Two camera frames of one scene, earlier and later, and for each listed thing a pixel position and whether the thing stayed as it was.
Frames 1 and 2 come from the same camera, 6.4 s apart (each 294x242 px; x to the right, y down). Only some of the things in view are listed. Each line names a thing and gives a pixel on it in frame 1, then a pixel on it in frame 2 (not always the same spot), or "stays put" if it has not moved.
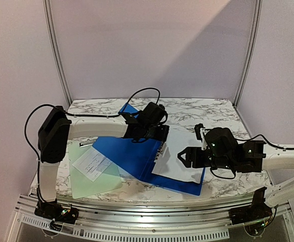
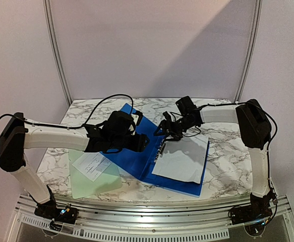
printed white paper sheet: x=92 y=164 stays put
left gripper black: x=162 y=135 to x=139 y=145
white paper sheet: x=168 y=164 stays put
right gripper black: x=197 y=156 to x=173 y=127
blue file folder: x=137 y=158 stays put
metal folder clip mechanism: x=159 y=150 stays put
